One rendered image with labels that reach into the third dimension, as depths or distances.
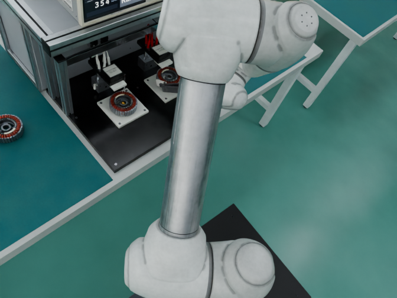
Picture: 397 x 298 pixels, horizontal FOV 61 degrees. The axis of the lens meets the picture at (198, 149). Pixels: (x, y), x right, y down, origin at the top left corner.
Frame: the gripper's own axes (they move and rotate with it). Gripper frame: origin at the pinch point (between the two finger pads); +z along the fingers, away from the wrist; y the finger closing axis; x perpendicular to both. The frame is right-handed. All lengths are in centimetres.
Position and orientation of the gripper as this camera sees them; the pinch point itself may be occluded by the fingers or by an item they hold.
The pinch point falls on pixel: (169, 77)
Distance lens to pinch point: 152.5
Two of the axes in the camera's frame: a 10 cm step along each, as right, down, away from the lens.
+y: 7.1, -4.8, 5.1
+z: -6.8, -3.3, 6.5
